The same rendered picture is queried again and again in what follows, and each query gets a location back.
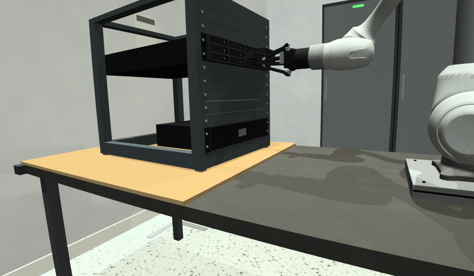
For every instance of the tan flat board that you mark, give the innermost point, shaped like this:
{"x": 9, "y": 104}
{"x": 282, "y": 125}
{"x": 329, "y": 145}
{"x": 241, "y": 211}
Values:
{"x": 158, "y": 181}

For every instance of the black server rack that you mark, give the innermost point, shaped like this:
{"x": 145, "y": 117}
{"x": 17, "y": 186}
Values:
{"x": 229, "y": 104}

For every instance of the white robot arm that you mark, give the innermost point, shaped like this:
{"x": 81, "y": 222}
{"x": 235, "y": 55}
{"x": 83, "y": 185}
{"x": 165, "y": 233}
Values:
{"x": 451, "y": 124}

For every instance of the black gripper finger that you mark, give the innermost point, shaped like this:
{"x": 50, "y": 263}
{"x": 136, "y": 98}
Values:
{"x": 268, "y": 67}
{"x": 269, "y": 56}

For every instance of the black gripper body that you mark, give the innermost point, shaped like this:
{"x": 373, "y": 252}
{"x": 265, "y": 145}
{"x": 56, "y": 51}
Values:
{"x": 300, "y": 58}

